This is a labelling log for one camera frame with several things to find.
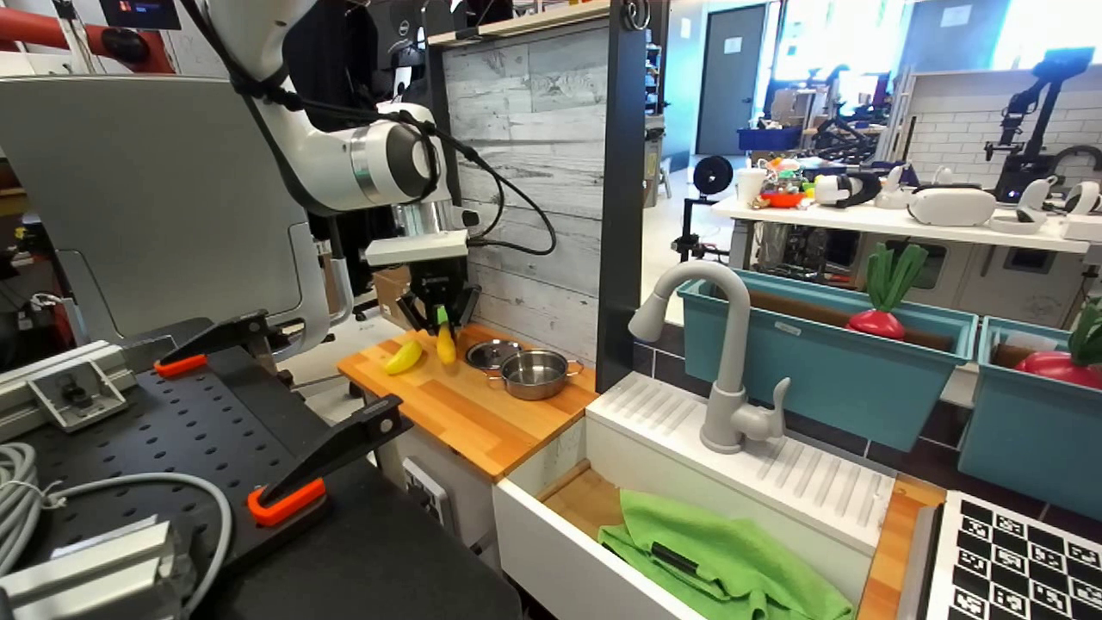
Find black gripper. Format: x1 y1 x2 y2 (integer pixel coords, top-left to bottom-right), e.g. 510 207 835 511
388 259 483 338

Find orange carrot plush toy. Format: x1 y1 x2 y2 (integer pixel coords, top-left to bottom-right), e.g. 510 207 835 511
430 304 463 371

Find yellow banana plush toy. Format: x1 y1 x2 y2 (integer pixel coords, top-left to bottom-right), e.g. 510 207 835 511
381 338 428 378

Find wooden counter cabinet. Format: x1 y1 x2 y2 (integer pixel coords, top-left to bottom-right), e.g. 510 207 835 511
338 325 599 554

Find grey toy faucet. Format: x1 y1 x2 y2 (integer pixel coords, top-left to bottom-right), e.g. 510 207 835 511
628 259 795 458

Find white toy sink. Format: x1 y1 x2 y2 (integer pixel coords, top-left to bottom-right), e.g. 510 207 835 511
494 370 913 620

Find green toy object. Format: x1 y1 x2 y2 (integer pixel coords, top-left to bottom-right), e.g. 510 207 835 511
596 485 857 620

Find radish plush toy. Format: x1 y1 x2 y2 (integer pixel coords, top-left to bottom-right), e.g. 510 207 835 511
846 238 933 345

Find red green vegetable toy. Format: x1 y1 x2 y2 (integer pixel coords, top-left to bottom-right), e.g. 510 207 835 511
1016 293 1102 392

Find round metal pot lid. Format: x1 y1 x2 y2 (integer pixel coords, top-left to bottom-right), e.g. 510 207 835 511
463 338 526 377

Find small metal bowl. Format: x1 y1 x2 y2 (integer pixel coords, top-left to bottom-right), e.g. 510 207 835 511
501 349 572 404

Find grey wood backsplash panel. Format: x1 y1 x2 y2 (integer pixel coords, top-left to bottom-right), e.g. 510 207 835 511
442 20 613 365

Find black perforated robot table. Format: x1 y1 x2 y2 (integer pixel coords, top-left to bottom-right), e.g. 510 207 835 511
0 338 526 620

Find grey metal panel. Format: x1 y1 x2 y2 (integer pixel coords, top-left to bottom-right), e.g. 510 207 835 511
0 75 338 352

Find teal planter box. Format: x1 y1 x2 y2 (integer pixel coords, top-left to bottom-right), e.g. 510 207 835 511
959 316 1102 525
680 270 982 455

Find white shelf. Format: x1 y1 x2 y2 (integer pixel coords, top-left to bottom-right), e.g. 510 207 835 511
720 201 1102 259

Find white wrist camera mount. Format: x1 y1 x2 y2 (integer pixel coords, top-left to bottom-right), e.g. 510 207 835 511
357 226 471 273

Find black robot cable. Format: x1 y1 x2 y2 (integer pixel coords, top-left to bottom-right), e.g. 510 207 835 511
430 113 566 261

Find black clamp orange handle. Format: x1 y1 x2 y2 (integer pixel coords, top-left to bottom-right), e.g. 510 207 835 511
148 315 281 383
245 392 413 535

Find black vertical post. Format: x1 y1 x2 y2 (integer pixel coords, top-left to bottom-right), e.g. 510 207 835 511
591 0 653 392

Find black camera on tripod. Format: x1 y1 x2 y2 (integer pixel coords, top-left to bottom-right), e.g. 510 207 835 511
673 151 742 264

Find grey cable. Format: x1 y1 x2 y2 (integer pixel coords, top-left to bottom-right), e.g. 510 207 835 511
0 440 238 617

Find aluminium extrusion bracket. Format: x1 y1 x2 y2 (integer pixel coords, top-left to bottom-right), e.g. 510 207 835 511
0 338 132 439

